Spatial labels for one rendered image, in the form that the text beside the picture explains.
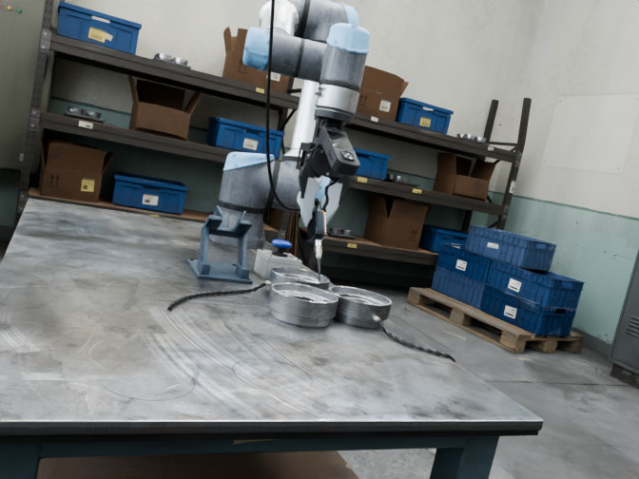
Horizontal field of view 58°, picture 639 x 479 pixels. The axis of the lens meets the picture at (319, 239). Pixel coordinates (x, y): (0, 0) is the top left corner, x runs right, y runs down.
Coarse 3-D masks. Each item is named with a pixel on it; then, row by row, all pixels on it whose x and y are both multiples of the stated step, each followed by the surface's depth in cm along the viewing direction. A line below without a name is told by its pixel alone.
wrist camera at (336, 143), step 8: (328, 128) 104; (336, 128) 105; (320, 136) 104; (328, 136) 101; (336, 136) 103; (344, 136) 104; (328, 144) 100; (336, 144) 100; (344, 144) 101; (328, 152) 100; (336, 152) 98; (344, 152) 99; (352, 152) 100; (328, 160) 100; (336, 160) 97; (344, 160) 97; (352, 160) 98; (336, 168) 97; (344, 168) 98; (352, 168) 98
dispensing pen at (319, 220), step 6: (318, 204) 108; (318, 210) 108; (318, 216) 105; (312, 222) 106; (318, 222) 105; (312, 228) 105; (318, 228) 104; (312, 234) 105; (318, 234) 104; (306, 240) 107; (312, 240) 106; (318, 240) 105; (318, 246) 104; (318, 252) 104; (318, 258) 104; (318, 264) 103
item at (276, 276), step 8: (272, 272) 100; (280, 272) 105; (288, 272) 106; (296, 272) 107; (304, 272) 107; (312, 272) 106; (272, 280) 99; (280, 280) 98; (288, 280) 97; (296, 280) 97; (304, 280) 104; (320, 280) 105; (328, 280) 101; (320, 288) 98
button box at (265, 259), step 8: (264, 256) 112; (272, 256) 112; (280, 256) 113; (288, 256) 116; (256, 264) 116; (264, 264) 111; (272, 264) 111; (280, 264) 111; (288, 264) 112; (296, 264) 113; (256, 272) 115; (264, 272) 111
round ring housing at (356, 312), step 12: (336, 288) 98; (348, 288) 99; (348, 300) 90; (360, 300) 97; (384, 300) 97; (336, 312) 92; (348, 312) 90; (360, 312) 90; (372, 312) 90; (384, 312) 92; (348, 324) 91; (360, 324) 91; (372, 324) 91
